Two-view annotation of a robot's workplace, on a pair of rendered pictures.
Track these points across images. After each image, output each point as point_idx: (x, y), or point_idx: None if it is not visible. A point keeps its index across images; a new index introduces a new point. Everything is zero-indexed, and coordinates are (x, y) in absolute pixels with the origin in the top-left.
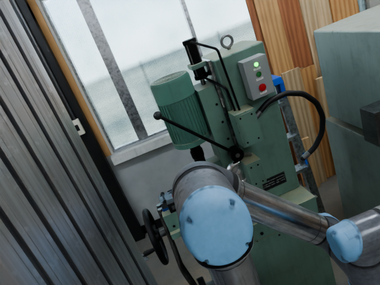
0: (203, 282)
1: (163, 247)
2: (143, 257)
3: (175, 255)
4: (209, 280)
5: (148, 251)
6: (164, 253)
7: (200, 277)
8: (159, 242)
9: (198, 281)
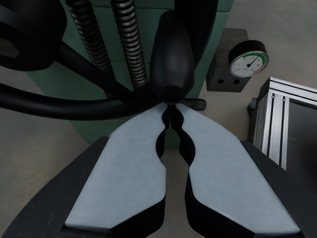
0: (263, 44)
1: (43, 99)
2: (190, 109)
3: (140, 60)
4: (46, 150)
5: (187, 44)
6: (74, 105)
7: (247, 44)
8: (69, 46)
9: (260, 50)
